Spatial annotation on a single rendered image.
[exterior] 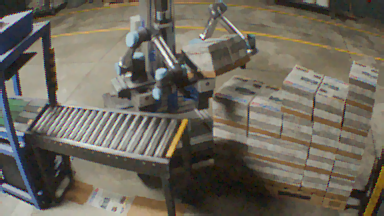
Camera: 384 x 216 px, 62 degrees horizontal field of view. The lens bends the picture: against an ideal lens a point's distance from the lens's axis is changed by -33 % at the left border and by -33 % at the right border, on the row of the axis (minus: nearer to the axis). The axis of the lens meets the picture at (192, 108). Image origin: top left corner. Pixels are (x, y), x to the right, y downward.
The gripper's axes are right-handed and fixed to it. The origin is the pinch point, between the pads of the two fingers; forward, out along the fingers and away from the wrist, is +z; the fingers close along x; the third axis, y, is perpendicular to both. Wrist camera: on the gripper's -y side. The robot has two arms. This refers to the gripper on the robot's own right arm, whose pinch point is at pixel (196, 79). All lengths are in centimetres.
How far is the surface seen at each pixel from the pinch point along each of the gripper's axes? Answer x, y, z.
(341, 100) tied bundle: -106, -31, 44
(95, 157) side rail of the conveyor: 13, -21, -92
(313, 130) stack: -75, -52, 35
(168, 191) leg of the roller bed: -21, -53, -64
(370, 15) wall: 103, -46, 736
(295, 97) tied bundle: -65, -24, 30
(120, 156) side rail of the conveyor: -6, -22, -80
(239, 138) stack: -8, -52, 17
